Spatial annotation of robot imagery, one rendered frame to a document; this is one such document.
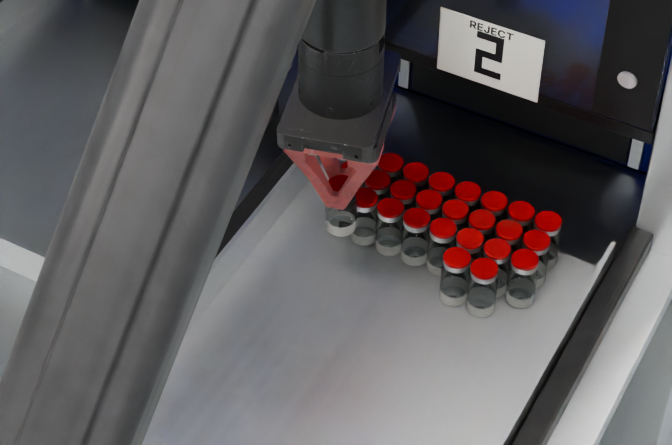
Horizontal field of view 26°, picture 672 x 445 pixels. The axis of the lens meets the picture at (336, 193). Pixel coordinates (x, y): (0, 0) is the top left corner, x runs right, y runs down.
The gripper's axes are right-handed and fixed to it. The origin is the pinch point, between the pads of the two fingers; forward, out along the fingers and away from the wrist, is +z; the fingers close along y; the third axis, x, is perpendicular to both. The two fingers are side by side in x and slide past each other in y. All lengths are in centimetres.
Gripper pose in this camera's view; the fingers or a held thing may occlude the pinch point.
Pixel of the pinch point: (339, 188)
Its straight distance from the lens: 105.0
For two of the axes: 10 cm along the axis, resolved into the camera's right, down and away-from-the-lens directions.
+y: 2.3, -6.8, 7.0
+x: -9.7, -1.7, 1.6
